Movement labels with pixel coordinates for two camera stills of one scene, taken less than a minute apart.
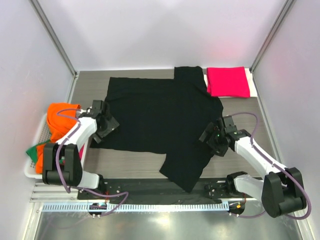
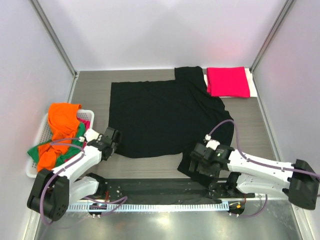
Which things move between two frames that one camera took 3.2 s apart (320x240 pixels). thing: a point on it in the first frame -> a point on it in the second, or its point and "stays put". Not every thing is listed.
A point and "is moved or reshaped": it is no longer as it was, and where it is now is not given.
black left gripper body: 108,126 -> 113,148
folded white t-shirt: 252,89 stays put
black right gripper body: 219,147 -> 203,168
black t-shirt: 164,116 is moved or reshaped
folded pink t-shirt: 228,82 stays put
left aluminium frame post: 51,33 stays put
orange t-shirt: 60,116 stays put
